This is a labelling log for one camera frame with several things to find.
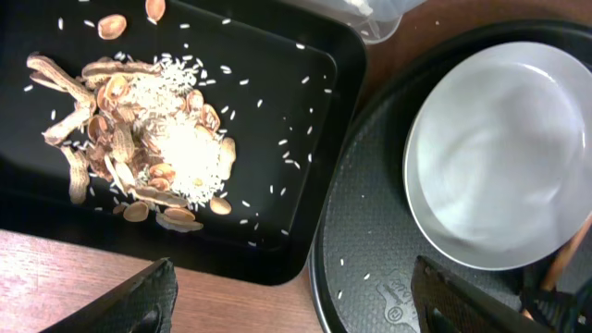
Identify food scraps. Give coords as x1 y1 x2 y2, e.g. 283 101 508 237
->
22 0 240 235

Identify clear plastic waste bin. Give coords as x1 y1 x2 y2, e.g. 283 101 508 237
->
284 0 426 44

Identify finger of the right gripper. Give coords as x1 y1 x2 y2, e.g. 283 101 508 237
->
520 277 591 333

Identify grey round plate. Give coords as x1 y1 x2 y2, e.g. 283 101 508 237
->
403 42 591 271

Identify black rectangular tray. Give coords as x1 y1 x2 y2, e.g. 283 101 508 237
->
1 1 366 286

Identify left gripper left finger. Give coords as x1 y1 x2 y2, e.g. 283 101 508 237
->
46 258 179 333

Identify wooden chopstick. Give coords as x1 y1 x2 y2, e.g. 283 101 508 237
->
522 215 592 320

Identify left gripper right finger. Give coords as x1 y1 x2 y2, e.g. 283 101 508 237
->
411 256 549 333

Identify round black serving tray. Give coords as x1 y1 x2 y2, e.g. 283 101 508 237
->
309 19 591 332

